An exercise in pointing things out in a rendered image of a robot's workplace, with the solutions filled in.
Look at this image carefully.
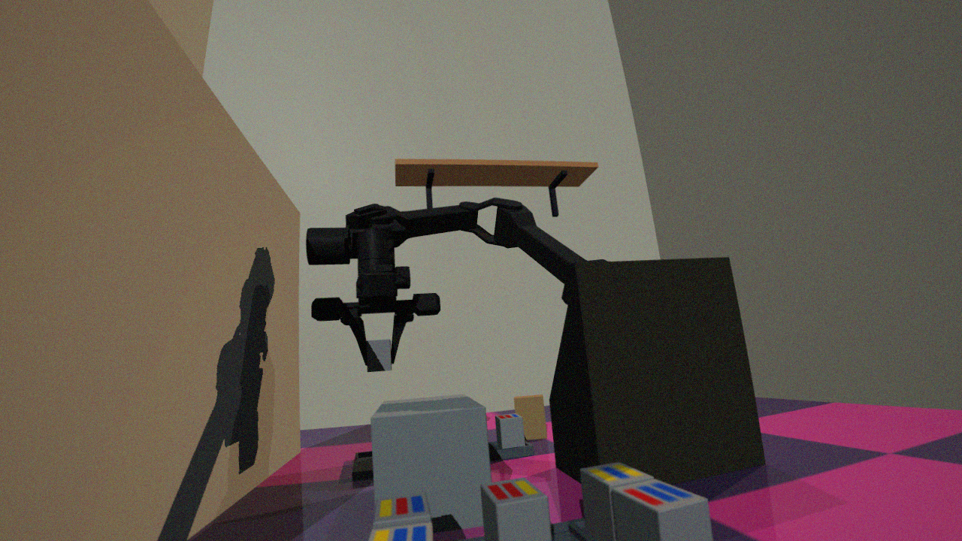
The olive brown block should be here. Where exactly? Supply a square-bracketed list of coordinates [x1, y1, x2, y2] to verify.
[513, 394, 547, 440]

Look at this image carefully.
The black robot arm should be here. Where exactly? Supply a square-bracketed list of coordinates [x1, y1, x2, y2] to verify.
[307, 198, 606, 305]

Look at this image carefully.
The tan flat board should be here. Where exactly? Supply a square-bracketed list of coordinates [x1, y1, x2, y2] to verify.
[0, 0, 301, 541]

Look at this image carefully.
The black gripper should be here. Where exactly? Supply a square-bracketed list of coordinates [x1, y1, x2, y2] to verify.
[311, 258, 440, 365]

